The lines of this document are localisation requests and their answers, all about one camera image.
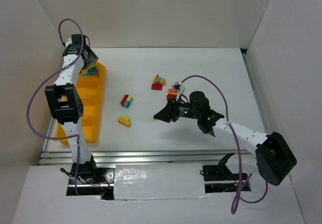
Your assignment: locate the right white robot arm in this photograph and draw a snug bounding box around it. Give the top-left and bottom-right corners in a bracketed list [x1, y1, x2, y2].
[153, 91, 297, 186]

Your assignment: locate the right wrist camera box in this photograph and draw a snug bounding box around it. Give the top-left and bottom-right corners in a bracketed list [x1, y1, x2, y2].
[172, 82, 185, 101]

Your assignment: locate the red round lego stack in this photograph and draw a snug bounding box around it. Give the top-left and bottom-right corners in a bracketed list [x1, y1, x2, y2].
[166, 88, 178, 101]

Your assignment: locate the white taped cover panel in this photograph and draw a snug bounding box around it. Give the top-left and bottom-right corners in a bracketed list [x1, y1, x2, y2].
[114, 163, 206, 200]

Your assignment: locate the yellow compartment bin tray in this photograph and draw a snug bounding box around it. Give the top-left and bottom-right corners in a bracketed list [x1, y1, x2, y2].
[54, 60, 107, 147]

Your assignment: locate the yellow green lego stack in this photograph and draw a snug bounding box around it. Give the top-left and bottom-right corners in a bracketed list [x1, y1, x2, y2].
[118, 115, 131, 127]

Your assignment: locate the red yellow blue lego stack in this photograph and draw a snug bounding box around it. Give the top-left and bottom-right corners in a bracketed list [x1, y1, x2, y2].
[151, 74, 166, 91]

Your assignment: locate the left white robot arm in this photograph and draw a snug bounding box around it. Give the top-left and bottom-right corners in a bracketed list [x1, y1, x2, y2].
[45, 34, 98, 182]

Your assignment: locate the aluminium rail frame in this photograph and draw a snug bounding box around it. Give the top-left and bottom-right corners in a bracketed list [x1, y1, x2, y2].
[37, 50, 280, 166]

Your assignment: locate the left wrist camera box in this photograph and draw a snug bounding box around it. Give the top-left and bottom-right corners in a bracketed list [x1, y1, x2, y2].
[62, 38, 72, 48]

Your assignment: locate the blue round lego brick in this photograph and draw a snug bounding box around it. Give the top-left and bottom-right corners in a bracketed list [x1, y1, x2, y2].
[87, 66, 98, 76]

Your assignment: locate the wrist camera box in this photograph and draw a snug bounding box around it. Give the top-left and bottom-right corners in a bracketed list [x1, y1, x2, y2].
[62, 38, 72, 48]
[172, 82, 185, 101]

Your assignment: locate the red green blue lego stack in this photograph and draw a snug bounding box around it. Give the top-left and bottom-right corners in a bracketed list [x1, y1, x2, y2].
[120, 94, 133, 108]

